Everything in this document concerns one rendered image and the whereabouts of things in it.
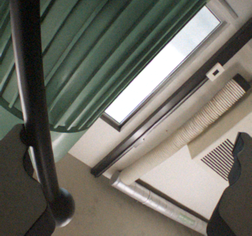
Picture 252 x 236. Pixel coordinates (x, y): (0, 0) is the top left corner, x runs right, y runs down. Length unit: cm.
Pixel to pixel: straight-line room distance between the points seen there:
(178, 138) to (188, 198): 107
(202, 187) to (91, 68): 234
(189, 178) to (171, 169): 26
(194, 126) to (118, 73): 147
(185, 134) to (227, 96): 45
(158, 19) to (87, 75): 7
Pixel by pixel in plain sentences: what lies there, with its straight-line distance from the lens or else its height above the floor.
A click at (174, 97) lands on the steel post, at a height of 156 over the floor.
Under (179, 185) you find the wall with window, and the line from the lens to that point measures 235.
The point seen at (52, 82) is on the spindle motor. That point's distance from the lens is 18.
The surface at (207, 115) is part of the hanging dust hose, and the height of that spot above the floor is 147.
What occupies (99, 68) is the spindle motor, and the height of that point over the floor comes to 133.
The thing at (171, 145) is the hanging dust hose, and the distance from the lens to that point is 171.
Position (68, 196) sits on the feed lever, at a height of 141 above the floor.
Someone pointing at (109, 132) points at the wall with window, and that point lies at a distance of 183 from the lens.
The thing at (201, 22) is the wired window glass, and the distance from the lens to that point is 164.
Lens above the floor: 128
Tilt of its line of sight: 23 degrees up
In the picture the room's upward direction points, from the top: 135 degrees counter-clockwise
